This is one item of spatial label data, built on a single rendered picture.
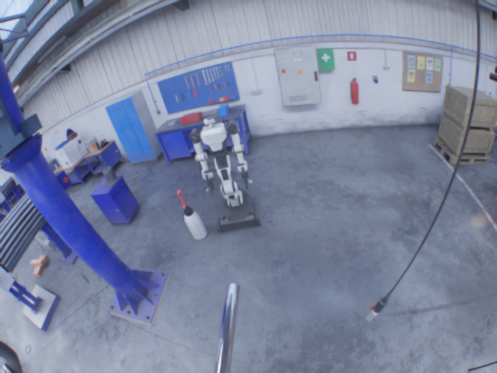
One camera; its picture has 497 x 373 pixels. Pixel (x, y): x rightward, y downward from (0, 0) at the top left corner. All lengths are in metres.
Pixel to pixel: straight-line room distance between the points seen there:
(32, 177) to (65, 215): 0.45
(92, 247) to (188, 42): 4.21
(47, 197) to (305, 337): 2.53
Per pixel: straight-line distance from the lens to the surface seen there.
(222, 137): 2.35
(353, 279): 2.47
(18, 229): 3.94
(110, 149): 6.62
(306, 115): 5.01
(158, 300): 2.78
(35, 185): 2.00
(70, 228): 2.13
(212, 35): 4.88
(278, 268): 2.52
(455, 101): 4.76
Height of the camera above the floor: 2.16
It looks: 37 degrees down
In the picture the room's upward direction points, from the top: 14 degrees counter-clockwise
